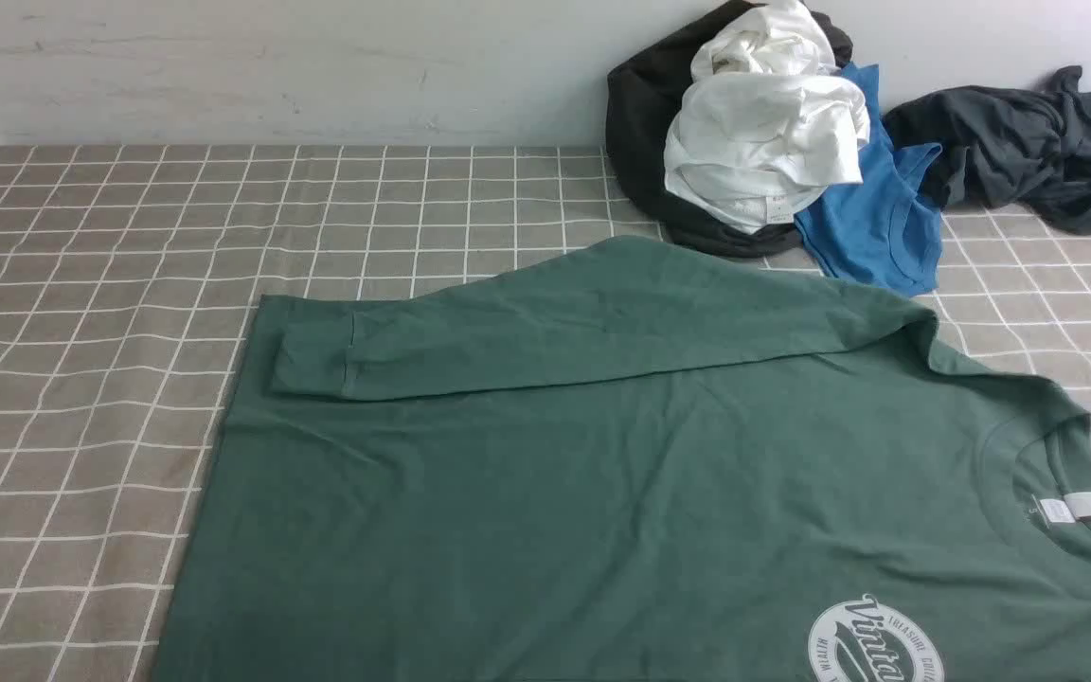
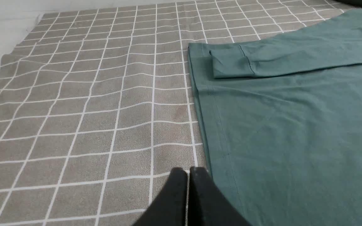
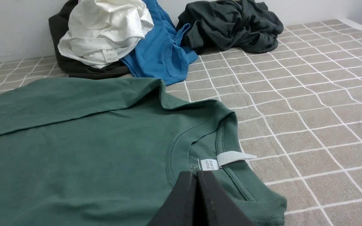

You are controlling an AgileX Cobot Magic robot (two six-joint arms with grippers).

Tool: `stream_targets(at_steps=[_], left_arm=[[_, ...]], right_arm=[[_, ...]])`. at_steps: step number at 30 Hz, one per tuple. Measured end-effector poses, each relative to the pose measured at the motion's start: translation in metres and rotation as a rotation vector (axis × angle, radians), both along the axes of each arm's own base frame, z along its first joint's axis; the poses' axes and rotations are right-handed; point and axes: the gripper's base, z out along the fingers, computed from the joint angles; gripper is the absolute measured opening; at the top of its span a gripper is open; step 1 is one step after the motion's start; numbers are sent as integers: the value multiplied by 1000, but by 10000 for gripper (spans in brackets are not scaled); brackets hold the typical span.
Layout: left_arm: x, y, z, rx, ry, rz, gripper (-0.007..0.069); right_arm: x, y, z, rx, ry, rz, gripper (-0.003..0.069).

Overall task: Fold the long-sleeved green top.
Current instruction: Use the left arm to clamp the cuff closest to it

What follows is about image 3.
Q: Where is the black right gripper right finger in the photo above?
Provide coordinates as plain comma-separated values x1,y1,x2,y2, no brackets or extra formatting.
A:
197,171,254,226

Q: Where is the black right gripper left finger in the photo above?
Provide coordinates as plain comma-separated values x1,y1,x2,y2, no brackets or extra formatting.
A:
148,171,197,226

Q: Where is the green long sleeve shirt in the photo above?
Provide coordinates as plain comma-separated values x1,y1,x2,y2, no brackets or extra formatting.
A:
0,78,287,226

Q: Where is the blue shirt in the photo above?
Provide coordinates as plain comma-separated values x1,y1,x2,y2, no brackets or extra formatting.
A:
121,0,198,85

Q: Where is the dark grey crumpled shirt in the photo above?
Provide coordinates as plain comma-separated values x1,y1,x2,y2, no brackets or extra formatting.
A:
176,0,284,53

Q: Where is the white shirt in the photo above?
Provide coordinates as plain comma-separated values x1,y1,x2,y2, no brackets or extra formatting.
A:
58,0,154,69

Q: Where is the black garment under white shirt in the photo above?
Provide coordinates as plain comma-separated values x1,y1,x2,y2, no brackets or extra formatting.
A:
48,0,130,80

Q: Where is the grey checkered tablecloth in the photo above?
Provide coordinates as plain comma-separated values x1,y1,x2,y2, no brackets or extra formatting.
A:
0,19,362,226

